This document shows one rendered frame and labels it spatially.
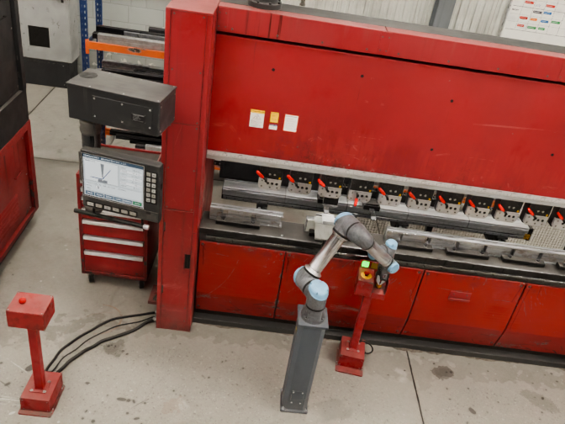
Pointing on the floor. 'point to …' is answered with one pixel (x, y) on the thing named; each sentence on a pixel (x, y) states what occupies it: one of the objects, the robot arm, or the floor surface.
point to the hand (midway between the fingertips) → (379, 283)
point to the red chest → (117, 237)
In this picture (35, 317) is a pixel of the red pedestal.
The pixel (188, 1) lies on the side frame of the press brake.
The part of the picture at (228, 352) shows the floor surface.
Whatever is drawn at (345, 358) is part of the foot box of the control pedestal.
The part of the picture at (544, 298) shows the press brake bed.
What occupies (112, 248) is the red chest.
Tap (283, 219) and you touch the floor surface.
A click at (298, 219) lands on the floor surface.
